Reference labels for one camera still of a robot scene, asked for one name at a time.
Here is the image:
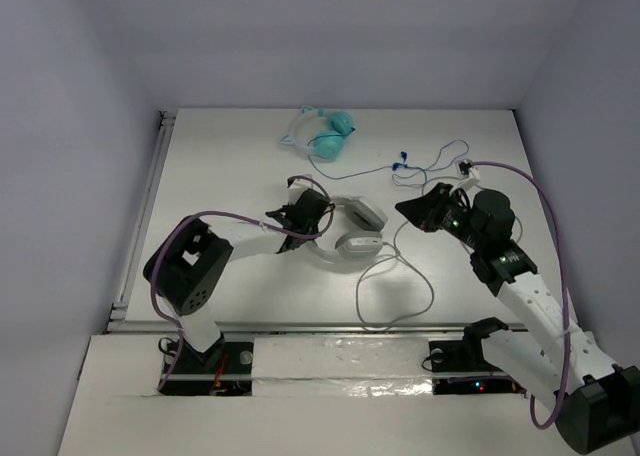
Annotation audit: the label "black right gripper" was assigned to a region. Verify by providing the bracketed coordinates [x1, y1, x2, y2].
[394, 182, 485, 251]

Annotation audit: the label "grey headphone cable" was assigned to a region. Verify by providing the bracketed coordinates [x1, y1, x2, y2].
[355, 218, 435, 331]

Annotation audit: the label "white grey over-ear headphones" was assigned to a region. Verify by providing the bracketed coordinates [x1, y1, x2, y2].
[305, 196, 388, 263]

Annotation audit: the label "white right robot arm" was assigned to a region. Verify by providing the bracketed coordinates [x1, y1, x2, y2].
[395, 183, 639, 455]

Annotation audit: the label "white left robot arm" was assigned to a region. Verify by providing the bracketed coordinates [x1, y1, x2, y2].
[143, 187, 330, 372]

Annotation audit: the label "teal cat-ear headphones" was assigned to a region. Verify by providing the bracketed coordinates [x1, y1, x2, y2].
[279, 105, 356, 161]

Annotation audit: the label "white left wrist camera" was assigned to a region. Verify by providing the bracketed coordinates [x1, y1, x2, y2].
[287, 175, 321, 204]

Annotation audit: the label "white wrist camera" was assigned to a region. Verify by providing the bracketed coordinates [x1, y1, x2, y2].
[449, 159, 481, 195]
[287, 175, 321, 204]

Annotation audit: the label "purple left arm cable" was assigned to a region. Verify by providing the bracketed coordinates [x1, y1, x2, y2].
[149, 175, 334, 392]

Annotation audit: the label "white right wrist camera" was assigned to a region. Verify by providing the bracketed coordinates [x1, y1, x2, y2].
[449, 159, 481, 195]

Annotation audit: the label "blue teal-headphone cable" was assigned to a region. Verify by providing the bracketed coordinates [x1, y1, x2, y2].
[308, 128, 401, 180]

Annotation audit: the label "aluminium side rail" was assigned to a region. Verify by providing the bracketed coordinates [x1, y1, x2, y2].
[107, 111, 177, 331]

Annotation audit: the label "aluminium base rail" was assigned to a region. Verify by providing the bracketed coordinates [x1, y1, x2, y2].
[112, 323, 531, 340]

